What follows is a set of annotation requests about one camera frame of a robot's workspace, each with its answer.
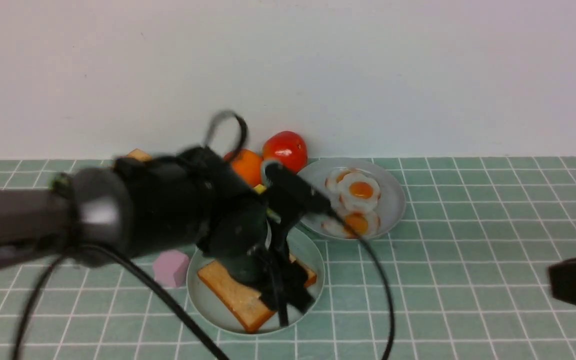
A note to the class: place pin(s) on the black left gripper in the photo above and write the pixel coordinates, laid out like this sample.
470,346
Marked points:
196,198

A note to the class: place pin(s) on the toast slice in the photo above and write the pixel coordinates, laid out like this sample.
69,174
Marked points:
139,155
238,297

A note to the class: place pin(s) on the fried egg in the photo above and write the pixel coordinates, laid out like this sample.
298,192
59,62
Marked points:
359,193
334,179
366,224

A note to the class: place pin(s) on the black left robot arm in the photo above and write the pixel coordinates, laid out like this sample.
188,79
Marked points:
92,206

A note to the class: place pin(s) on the mint green centre plate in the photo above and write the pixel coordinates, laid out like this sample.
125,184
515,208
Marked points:
208,305

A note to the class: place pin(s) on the yellow cube block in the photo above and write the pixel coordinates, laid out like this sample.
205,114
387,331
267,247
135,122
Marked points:
260,188

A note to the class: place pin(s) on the orange fruit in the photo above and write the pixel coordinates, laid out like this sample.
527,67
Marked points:
247,164

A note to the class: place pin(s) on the pink cube block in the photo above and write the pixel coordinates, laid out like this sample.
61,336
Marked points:
170,268

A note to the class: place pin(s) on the red tomato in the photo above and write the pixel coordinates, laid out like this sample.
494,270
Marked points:
289,148

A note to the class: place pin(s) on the grey egg plate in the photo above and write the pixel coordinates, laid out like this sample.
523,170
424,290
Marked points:
392,203

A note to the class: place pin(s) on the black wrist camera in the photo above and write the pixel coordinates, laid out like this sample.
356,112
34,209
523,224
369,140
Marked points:
289,198

